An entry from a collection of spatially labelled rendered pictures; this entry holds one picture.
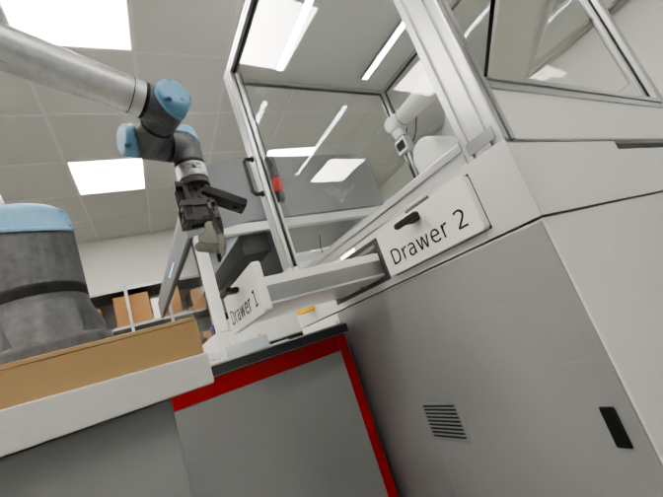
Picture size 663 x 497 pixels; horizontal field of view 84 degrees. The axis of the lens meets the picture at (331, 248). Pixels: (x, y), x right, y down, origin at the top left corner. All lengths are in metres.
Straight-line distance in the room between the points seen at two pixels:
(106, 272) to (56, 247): 4.71
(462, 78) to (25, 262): 0.74
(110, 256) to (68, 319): 4.82
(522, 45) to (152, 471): 0.61
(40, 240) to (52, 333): 0.13
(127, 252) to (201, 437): 4.52
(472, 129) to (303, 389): 0.75
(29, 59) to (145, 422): 0.62
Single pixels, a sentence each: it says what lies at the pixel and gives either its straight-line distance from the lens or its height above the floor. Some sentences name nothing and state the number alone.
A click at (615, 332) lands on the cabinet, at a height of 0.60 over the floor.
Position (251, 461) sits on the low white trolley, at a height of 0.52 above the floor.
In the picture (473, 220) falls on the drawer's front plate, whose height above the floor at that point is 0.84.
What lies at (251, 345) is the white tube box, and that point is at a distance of 1.12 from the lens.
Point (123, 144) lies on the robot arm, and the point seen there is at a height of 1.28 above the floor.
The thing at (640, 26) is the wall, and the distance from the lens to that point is 4.12.
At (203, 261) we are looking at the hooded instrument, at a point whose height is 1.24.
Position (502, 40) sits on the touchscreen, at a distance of 0.47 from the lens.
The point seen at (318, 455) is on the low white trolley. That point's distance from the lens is 1.08.
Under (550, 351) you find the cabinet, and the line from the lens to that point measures 0.73.
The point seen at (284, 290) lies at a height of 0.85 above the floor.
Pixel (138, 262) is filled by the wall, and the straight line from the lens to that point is 5.33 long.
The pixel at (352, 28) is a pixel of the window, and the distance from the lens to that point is 1.07.
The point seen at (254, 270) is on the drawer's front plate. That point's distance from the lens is 0.79.
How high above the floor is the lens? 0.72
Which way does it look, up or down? 13 degrees up
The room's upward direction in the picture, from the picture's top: 19 degrees counter-clockwise
